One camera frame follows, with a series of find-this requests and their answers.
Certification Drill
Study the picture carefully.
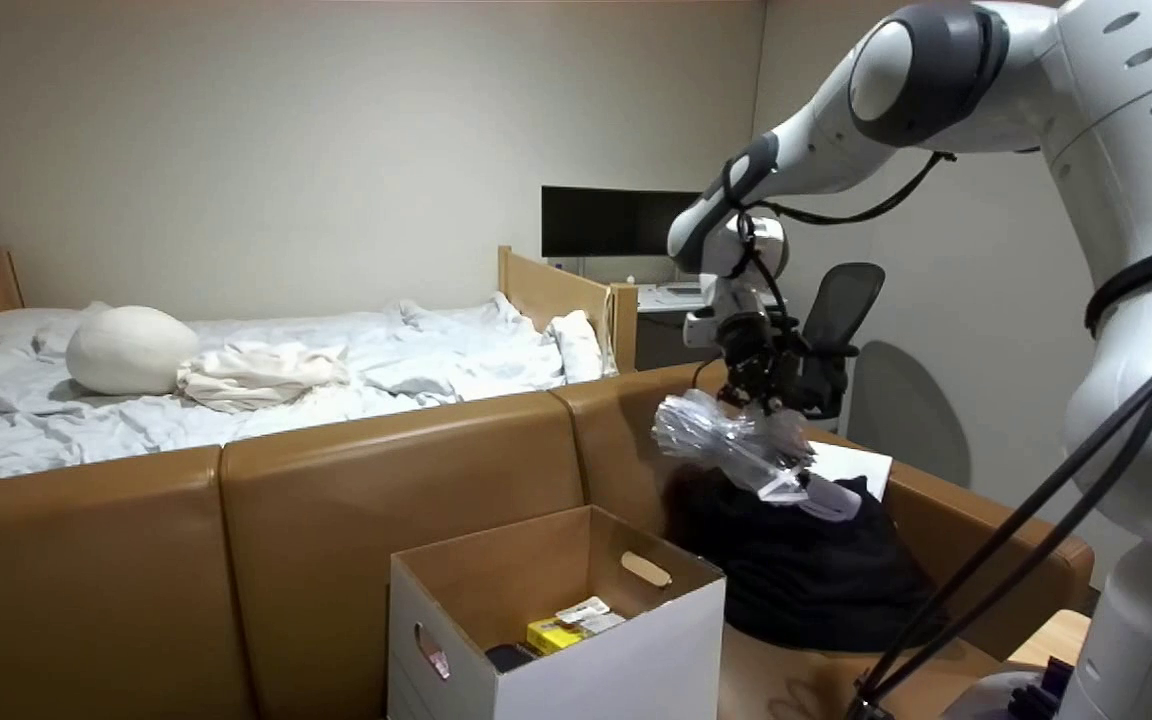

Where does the black cloth pile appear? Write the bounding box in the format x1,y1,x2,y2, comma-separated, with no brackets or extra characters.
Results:
658,455,953,652

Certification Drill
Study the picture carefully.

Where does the tan leather sofa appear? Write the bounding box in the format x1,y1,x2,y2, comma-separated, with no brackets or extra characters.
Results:
0,356,1100,720

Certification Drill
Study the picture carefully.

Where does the white blister package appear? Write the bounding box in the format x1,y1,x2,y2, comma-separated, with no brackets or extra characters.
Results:
546,591,629,637

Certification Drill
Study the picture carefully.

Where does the grey rounded chair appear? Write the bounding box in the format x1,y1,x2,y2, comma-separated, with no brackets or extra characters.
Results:
846,336,976,493

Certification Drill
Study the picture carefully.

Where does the round white pillow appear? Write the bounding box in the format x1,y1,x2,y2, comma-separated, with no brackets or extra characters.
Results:
65,300,205,401

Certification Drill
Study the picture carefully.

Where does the umbrella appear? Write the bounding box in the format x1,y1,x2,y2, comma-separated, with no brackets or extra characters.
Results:
647,390,863,527

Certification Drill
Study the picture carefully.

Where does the black mesh office chair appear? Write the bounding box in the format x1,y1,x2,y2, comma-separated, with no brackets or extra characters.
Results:
769,260,889,420

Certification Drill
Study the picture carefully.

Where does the white paper sheet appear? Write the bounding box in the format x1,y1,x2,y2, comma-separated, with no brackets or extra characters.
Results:
807,438,895,504

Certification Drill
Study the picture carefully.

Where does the yellow book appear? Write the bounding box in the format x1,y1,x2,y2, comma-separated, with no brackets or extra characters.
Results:
523,617,587,661

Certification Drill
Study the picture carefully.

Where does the white cardboard box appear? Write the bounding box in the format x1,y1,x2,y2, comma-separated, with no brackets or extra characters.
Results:
382,501,727,720

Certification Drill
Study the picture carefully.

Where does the black computer monitor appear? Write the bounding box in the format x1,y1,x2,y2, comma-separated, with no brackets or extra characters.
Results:
538,184,707,266

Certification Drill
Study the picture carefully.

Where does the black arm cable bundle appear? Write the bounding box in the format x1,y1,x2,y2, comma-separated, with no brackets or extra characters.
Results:
851,234,1152,720

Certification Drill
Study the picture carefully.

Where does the flat white pillow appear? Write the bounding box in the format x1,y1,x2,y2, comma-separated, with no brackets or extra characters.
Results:
0,304,88,351

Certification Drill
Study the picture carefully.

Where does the cream crumpled cloth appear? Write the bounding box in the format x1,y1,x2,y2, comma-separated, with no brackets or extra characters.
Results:
171,342,350,418

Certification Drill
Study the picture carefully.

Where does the wooden bed frame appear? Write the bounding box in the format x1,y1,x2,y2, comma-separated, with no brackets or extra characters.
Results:
0,240,645,382

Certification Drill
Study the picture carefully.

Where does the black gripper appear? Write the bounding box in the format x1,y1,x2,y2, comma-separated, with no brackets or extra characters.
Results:
711,310,794,409

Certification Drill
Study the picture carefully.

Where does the white desk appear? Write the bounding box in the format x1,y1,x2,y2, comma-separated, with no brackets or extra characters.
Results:
632,278,727,374

